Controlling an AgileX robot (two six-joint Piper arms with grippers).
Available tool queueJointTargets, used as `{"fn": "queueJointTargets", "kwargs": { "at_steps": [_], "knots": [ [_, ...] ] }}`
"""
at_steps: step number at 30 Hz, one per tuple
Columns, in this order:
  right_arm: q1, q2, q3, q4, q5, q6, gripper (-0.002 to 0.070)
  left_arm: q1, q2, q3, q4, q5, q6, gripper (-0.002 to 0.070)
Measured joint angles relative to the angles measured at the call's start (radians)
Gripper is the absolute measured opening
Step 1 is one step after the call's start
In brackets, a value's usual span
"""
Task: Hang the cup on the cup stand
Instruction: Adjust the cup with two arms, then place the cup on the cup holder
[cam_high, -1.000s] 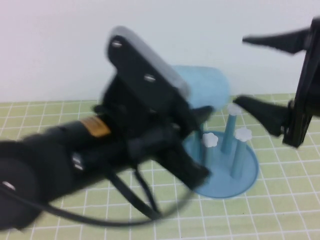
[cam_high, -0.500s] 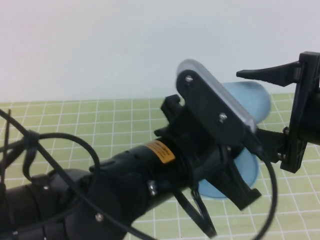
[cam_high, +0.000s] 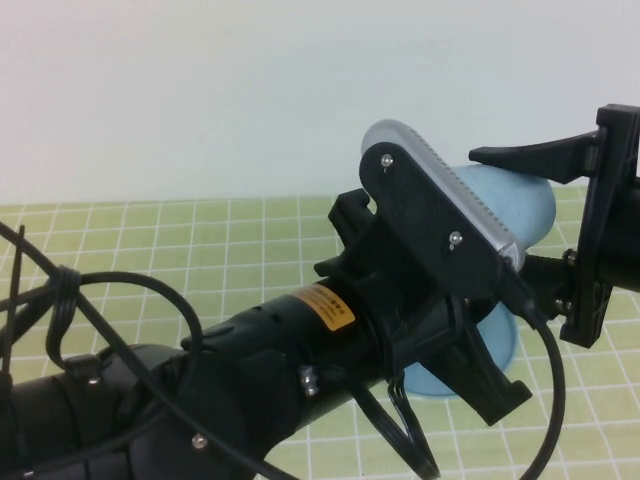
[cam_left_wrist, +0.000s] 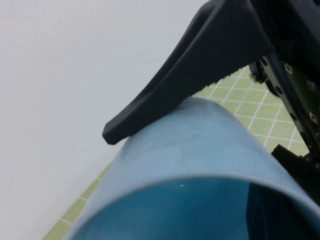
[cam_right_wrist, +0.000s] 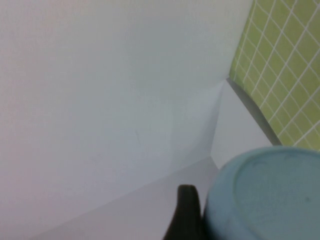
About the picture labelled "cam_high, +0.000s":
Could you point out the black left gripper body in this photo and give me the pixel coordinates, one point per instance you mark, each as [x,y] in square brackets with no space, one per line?
[395,295]

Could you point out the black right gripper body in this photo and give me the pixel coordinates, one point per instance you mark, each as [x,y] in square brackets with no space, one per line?
[617,220]

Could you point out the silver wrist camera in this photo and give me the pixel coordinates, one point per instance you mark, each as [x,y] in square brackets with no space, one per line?
[450,180]

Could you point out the light blue plastic cup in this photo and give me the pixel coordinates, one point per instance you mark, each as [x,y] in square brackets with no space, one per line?
[520,210]

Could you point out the blue cup stand white caps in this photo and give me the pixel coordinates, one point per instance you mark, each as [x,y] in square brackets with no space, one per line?
[500,345]

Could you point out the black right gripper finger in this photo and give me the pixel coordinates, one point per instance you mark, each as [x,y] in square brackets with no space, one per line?
[552,280]
[545,157]

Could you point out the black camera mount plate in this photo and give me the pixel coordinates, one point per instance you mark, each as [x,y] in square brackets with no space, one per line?
[430,225]

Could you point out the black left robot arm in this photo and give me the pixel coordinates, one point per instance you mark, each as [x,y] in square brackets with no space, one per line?
[250,370]

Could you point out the green checked tablecloth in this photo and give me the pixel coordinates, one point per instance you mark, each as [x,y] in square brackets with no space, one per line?
[200,235]

